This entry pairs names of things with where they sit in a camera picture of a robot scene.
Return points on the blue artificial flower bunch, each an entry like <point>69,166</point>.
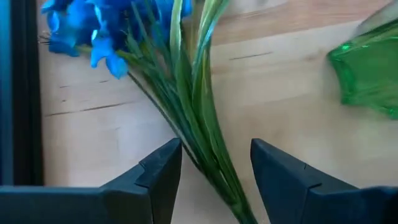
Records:
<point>189,102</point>

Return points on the green glass vase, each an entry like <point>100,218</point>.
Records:
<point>370,74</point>

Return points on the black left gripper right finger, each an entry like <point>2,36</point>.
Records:
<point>311,199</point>

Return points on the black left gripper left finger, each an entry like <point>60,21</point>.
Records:
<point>130,199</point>

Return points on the black metal table frame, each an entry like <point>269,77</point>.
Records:
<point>27,93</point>

